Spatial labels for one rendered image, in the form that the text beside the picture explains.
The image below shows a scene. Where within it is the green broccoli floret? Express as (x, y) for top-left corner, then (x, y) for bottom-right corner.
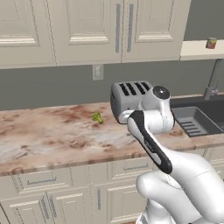
(92, 112), (105, 125)

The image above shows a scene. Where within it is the silver four-slot toaster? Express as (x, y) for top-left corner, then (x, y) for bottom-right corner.
(109, 80), (154, 124)

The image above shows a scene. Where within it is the cream drawer front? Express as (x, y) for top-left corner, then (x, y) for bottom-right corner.
(204, 145), (224, 165)
(108, 157), (156, 181)
(11, 168), (74, 194)

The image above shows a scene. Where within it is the dark grey sink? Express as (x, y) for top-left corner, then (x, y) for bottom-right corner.
(170, 95), (224, 138)

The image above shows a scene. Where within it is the cream base cupboard door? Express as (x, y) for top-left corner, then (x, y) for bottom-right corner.
(0, 192), (51, 224)
(45, 186), (94, 224)
(92, 180), (148, 224)

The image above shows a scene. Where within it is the grey metal tap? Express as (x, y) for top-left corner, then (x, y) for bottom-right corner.
(203, 58), (224, 102)

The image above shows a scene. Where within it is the white wall socket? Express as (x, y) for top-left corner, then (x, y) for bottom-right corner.
(92, 64), (105, 81)

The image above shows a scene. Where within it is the grey drawer handle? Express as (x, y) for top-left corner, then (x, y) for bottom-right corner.
(122, 164), (150, 172)
(26, 177), (58, 186)

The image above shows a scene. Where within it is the grey wall cupboard handle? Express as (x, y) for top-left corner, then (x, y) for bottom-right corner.
(127, 3), (135, 53)
(115, 3), (122, 53)

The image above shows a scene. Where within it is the cream wall cupboard door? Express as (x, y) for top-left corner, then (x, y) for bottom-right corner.
(0, 0), (57, 70)
(46, 0), (125, 67)
(122, 0), (193, 64)

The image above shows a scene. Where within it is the grey base cupboard handle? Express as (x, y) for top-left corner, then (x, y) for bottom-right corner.
(96, 187), (102, 211)
(40, 195), (50, 220)
(47, 194), (58, 220)

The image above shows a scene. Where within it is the cream wall shelf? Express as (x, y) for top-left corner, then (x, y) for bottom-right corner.
(179, 39), (224, 61)

